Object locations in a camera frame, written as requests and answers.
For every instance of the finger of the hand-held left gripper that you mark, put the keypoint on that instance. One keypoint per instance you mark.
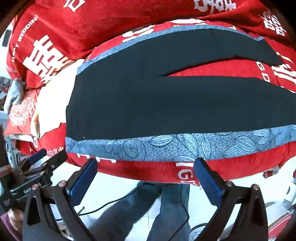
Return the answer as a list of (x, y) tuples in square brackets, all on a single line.
[(37, 156), (55, 160)]

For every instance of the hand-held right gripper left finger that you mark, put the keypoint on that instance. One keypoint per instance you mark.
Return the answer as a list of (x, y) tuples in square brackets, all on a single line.
[(83, 179)]

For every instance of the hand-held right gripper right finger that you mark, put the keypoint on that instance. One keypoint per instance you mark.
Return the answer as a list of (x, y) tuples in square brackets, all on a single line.
[(208, 183)]

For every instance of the black pants with grey stripe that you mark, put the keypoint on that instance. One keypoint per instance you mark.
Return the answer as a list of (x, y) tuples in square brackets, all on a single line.
[(161, 104)]

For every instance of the person's left forearm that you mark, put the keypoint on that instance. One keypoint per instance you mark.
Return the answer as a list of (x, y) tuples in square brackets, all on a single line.
[(7, 226)]

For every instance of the white rack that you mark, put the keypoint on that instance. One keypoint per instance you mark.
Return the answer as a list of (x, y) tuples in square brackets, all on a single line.
[(12, 148)]

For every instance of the red cushion with white emblem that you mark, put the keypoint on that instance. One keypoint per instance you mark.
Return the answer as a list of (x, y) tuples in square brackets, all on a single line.
[(22, 113)]

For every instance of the person's right leg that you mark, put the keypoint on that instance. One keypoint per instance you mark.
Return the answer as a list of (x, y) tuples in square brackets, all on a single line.
[(168, 208)]

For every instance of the person's leg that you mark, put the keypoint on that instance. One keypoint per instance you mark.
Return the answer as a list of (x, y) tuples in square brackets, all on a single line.
[(124, 215), (168, 208)]

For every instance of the person's left leg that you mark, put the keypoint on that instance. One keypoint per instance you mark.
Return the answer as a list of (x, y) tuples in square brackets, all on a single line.
[(124, 215)]

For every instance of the red printed bed sheet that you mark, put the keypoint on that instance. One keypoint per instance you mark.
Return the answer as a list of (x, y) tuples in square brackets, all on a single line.
[(143, 169)]

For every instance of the grey glove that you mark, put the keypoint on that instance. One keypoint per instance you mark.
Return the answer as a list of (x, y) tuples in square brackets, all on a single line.
[(13, 92)]

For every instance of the red box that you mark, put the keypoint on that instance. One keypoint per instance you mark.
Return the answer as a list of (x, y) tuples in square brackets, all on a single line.
[(281, 222)]

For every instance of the bunched red printed blanket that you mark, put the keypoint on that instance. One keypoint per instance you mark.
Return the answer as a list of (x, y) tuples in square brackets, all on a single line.
[(81, 27)]

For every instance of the white frame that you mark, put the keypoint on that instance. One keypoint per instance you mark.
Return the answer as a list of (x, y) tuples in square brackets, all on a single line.
[(286, 192)]

